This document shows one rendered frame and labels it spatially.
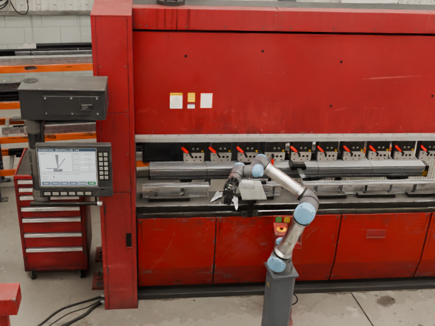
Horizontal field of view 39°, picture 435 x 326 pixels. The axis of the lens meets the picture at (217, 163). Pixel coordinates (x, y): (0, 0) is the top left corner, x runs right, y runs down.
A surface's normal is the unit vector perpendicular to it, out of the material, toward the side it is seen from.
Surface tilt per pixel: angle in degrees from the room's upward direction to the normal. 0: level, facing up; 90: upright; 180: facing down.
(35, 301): 0
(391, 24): 90
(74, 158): 90
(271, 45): 90
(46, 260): 90
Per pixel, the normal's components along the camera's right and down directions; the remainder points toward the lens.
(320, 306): 0.04, -0.89
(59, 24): 0.23, 0.45
